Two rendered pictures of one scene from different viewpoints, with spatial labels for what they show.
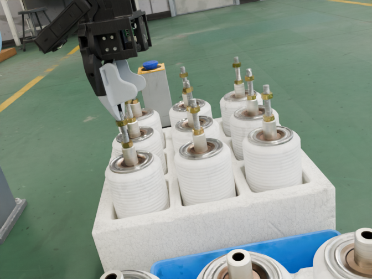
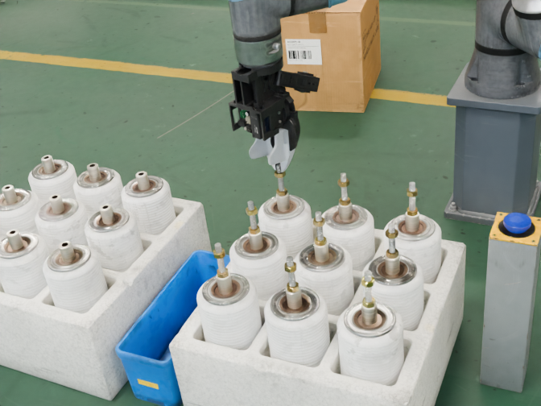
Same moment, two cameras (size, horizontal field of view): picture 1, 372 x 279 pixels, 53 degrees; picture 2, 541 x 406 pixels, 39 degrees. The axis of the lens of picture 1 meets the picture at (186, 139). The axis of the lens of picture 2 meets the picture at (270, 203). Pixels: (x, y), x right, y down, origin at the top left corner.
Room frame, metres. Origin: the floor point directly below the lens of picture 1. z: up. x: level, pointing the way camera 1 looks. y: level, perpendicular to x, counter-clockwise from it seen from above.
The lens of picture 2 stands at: (1.08, -0.92, 1.02)
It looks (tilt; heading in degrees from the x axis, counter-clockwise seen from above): 33 degrees down; 118
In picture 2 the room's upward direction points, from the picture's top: 7 degrees counter-clockwise
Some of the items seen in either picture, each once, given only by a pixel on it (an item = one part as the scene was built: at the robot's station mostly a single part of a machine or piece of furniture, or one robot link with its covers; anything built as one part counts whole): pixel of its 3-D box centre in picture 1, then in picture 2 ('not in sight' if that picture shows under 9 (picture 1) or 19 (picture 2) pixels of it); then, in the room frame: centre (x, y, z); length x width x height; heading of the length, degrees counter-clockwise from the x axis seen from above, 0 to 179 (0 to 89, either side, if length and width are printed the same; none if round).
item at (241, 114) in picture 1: (253, 113); (295, 304); (0.68, -0.14, 0.25); 0.08 x 0.08 x 0.01
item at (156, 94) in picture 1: (162, 123); (510, 306); (0.97, 0.06, 0.16); 0.07 x 0.07 x 0.31; 0
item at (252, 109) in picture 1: (252, 107); (294, 297); (0.68, -0.14, 0.26); 0.02 x 0.02 x 0.03
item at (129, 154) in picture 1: (129, 155); (282, 201); (0.56, 0.10, 0.26); 0.02 x 0.02 x 0.03
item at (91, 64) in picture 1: (96, 65); not in sight; (0.54, 0.11, 0.42); 0.05 x 0.02 x 0.09; 164
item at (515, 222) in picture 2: (150, 66); (517, 224); (0.97, 0.06, 0.32); 0.04 x 0.04 x 0.02
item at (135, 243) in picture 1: (206, 193); (328, 330); (0.68, -0.02, 0.09); 0.39 x 0.39 x 0.18; 0
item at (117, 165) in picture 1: (132, 161); (283, 207); (0.56, 0.10, 0.25); 0.08 x 0.08 x 0.01
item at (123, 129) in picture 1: (124, 134); (281, 183); (0.56, 0.10, 0.30); 0.01 x 0.01 x 0.08
